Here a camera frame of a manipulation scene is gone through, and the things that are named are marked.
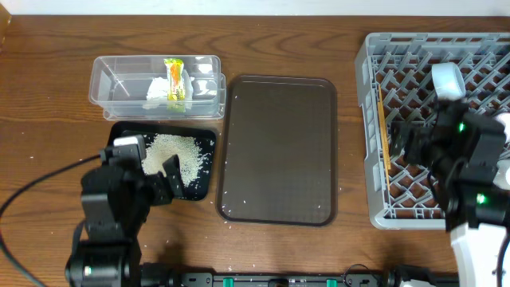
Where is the wooden chopstick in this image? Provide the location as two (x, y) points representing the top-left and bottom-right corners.
(378, 86), (389, 162)
(379, 119), (390, 191)

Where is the black tray lid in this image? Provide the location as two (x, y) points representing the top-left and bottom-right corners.
(108, 122), (216, 201)

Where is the light blue rice bowl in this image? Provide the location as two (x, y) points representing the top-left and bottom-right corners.
(431, 62), (466, 101)

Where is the white tissue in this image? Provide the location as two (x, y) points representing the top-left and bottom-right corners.
(143, 74), (194, 109)

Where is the white green plastic cup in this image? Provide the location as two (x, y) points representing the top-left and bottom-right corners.
(493, 159), (510, 191)

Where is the pink plastic cup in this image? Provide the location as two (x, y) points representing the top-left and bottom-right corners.
(494, 112), (510, 144)

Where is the yellow green snack wrapper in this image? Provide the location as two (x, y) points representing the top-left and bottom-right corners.
(164, 58), (186, 100)

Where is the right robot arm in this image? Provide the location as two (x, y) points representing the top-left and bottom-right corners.
(390, 101), (509, 286)

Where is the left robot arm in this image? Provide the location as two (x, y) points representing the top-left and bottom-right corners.
(65, 144), (183, 286)

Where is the clear plastic waste bin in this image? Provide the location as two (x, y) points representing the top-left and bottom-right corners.
(89, 55), (226, 120)

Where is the grey dishwasher rack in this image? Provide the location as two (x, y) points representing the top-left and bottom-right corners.
(355, 33), (509, 230)

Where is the pile of white rice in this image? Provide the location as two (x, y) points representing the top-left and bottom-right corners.
(141, 133), (213, 188)

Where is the brown serving tray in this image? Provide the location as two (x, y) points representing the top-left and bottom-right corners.
(217, 75), (338, 227)

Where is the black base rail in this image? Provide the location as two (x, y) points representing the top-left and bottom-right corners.
(139, 264), (460, 287)

